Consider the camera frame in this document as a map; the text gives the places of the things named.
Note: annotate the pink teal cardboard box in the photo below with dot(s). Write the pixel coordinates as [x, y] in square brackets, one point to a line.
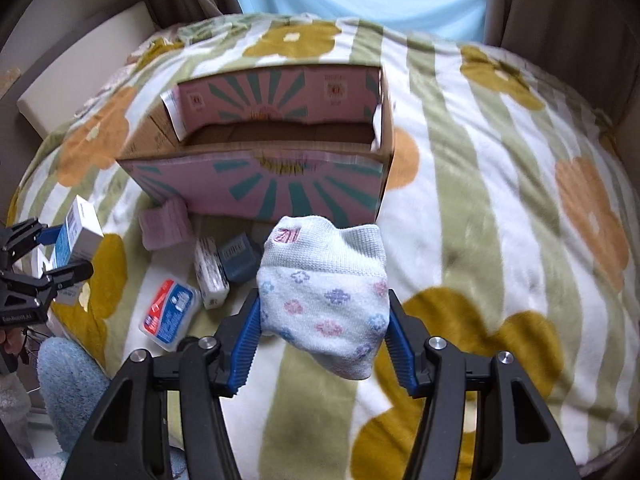
[268, 142]

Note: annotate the floral striped blanket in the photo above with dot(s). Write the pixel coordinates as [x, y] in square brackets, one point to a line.
[508, 222]

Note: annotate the white patterned sock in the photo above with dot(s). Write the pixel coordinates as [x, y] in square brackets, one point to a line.
[324, 291]

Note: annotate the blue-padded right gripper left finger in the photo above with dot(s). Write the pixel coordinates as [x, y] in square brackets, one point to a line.
[126, 436]

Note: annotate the person's left hand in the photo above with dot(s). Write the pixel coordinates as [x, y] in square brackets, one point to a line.
[11, 341]

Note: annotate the red blue dental floss box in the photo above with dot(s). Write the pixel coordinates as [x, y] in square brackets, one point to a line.
[168, 317]

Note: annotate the white sleeve forearm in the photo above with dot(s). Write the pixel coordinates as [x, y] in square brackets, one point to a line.
[14, 409]

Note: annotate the brown right curtain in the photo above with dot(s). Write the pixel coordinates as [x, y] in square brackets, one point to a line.
[589, 44]

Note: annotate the dark blue small box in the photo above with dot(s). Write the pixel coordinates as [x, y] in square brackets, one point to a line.
[240, 258]

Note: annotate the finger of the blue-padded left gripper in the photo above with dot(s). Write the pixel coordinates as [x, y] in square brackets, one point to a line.
[68, 280]
[21, 238]

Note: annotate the light blue white box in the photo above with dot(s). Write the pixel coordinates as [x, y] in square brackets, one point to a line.
[80, 235]

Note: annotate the floral tissue pack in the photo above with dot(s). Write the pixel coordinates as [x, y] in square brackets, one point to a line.
[209, 272]

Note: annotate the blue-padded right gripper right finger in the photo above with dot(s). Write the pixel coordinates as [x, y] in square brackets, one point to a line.
[516, 435]

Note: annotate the pink floral pillow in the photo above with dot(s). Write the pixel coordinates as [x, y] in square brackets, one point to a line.
[161, 42]

